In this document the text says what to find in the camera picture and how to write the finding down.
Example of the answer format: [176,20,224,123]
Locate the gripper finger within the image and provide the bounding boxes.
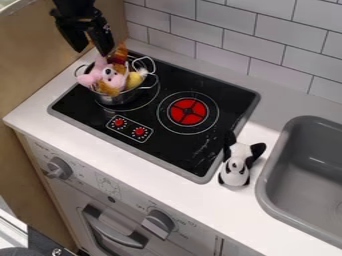
[57,25,91,54]
[85,24,118,58]

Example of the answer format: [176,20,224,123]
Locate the silver pot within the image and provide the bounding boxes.
[73,55,161,107]

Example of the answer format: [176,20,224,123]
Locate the toy stove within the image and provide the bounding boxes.
[46,49,262,185]

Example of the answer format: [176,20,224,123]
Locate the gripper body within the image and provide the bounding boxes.
[48,7,111,34]

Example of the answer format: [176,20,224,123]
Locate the pink and white plush doll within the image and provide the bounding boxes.
[76,42,150,98]

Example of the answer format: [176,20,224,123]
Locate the black and white plush panda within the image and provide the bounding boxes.
[216,130,269,188]

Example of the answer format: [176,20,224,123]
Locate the toy sink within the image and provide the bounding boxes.
[253,115,342,250]

